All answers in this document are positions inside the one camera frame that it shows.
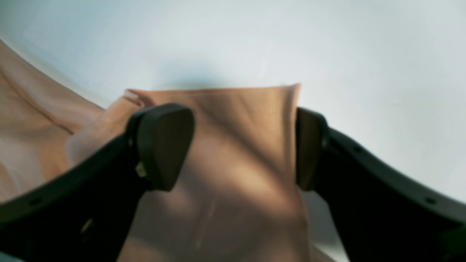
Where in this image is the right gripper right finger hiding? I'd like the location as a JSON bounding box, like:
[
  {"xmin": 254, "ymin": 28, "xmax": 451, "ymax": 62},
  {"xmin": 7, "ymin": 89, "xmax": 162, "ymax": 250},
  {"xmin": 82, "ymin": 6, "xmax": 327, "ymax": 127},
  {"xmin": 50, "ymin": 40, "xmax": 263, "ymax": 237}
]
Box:
[{"xmin": 296, "ymin": 107, "xmax": 466, "ymax": 262}]

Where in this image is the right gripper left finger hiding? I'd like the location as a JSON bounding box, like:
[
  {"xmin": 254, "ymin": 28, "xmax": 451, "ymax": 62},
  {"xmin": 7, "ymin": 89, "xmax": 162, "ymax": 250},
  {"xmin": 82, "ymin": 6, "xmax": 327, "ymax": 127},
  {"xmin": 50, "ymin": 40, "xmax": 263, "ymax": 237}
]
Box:
[{"xmin": 0, "ymin": 103, "xmax": 195, "ymax": 262}]

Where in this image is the peach orange T-shirt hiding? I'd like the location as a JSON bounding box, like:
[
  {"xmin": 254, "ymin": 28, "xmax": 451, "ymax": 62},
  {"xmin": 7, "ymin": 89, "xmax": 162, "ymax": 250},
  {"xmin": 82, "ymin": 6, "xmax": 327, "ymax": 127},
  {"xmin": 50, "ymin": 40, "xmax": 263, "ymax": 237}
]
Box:
[{"xmin": 1, "ymin": 43, "xmax": 332, "ymax": 262}]

